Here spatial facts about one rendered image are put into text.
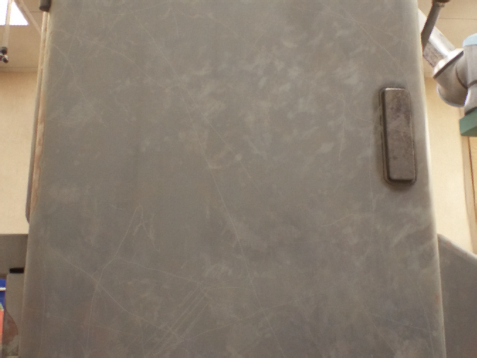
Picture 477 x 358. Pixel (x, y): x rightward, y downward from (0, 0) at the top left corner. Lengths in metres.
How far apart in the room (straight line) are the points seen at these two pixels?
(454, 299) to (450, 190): 5.89
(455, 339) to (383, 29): 0.39
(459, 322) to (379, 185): 0.22
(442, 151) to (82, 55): 6.18
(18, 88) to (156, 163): 6.29
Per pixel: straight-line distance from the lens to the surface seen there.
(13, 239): 0.78
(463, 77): 2.15
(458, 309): 0.79
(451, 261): 0.79
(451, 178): 6.70
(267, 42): 0.71
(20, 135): 6.72
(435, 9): 0.97
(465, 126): 2.07
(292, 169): 0.65
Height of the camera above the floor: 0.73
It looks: 14 degrees up
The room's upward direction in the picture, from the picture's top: straight up
